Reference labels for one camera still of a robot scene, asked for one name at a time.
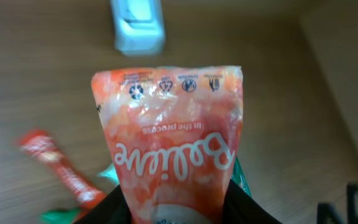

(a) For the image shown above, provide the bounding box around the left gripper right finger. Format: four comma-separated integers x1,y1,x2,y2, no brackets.
222,180,281,224

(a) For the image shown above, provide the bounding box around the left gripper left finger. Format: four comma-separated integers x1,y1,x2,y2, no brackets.
75,185,132,224

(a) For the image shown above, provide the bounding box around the teal wet wipes pack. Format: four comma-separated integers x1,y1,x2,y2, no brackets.
98,158,251,196

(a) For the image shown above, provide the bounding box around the red sauce bottle green cap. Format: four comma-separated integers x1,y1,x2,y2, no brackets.
40,208,89,224

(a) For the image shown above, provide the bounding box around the small red box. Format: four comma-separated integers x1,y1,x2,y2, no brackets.
91,66,243,223

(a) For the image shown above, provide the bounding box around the red sachet stick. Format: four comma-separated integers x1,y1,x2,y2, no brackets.
19,129,106,210

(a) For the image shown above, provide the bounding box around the white barcode scanner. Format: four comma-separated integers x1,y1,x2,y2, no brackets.
110,0,166,56

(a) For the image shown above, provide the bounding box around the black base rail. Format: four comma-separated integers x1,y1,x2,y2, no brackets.
317,183,358,224

